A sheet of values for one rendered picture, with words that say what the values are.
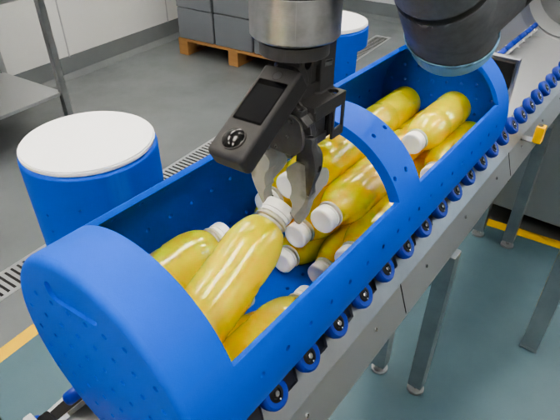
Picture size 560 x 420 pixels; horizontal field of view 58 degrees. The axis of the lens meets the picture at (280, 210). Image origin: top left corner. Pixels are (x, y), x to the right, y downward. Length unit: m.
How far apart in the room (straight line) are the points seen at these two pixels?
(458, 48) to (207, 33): 4.14
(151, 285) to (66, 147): 0.70
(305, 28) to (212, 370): 0.32
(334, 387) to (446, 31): 0.54
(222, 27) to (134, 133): 3.38
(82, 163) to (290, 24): 0.67
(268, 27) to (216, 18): 4.01
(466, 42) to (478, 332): 1.73
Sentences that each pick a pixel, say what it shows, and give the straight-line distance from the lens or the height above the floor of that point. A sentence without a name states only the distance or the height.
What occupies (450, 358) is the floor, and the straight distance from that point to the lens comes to 2.05.
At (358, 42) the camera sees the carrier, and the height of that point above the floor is 0.99.
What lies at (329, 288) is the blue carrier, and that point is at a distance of 0.60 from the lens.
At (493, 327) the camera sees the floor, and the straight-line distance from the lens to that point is 2.21.
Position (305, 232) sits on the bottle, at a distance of 0.76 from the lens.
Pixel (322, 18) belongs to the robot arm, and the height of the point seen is 1.41.
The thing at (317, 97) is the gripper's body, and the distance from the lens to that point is 0.56.
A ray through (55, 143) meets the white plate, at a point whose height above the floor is 1.04.
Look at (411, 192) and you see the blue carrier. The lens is 0.74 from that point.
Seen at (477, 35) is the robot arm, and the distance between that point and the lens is 0.53.
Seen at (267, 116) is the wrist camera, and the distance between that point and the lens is 0.49.
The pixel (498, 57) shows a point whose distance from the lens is 1.53.
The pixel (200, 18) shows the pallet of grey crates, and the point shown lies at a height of 0.34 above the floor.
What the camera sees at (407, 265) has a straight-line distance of 0.95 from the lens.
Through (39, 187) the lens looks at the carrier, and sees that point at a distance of 1.10.
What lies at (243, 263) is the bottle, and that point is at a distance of 0.55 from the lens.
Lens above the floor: 1.54
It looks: 36 degrees down
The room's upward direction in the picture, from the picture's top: straight up
